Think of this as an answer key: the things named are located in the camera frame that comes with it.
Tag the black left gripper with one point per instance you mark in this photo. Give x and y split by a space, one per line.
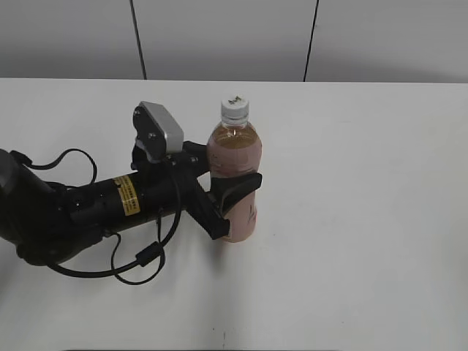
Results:
172 186

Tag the pink label tea bottle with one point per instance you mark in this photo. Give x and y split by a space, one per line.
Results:
235 149

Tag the white bottle cap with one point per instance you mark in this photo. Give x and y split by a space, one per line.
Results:
235 105

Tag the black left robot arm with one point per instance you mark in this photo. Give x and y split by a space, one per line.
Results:
52 222

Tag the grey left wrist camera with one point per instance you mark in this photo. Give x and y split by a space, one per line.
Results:
158 134

